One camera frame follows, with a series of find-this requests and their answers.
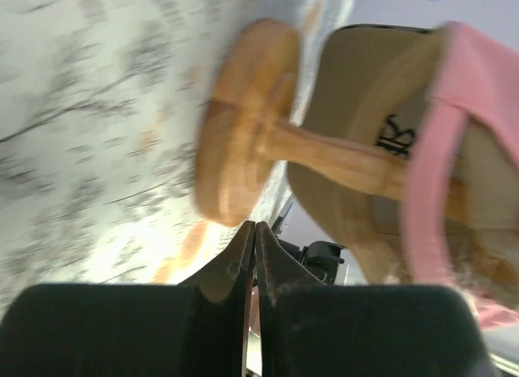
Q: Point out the beige baseball cap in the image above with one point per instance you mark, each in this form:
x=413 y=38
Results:
x=369 y=225

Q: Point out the floral table mat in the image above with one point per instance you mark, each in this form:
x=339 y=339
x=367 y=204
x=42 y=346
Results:
x=101 y=103

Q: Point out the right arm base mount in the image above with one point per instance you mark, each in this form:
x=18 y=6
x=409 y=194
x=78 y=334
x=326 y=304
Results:
x=322 y=259

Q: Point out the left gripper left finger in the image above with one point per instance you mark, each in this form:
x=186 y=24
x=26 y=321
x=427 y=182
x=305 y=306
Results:
x=196 y=328

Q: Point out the pink baseball cap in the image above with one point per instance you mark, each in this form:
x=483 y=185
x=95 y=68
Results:
x=473 y=110

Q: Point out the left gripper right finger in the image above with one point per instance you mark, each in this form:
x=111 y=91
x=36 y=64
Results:
x=312 y=329

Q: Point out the wooden hat stand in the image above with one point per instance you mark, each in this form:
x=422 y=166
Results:
x=365 y=72

